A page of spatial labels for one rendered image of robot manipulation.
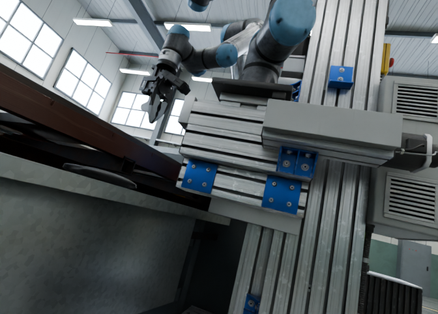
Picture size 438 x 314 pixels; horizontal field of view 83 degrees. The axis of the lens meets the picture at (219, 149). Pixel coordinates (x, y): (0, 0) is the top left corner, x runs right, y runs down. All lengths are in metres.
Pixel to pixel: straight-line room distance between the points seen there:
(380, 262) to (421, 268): 1.05
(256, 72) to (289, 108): 0.24
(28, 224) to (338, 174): 0.81
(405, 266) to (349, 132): 9.90
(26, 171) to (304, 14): 0.67
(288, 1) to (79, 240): 0.79
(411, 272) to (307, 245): 9.69
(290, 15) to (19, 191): 0.71
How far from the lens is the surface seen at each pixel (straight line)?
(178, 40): 0.92
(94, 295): 0.85
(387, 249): 10.55
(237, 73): 1.29
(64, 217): 0.69
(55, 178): 0.46
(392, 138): 0.58
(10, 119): 1.25
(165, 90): 0.85
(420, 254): 10.57
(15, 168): 0.44
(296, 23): 0.72
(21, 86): 0.65
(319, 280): 0.83
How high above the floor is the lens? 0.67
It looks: 15 degrees up
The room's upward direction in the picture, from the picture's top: 15 degrees clockwise
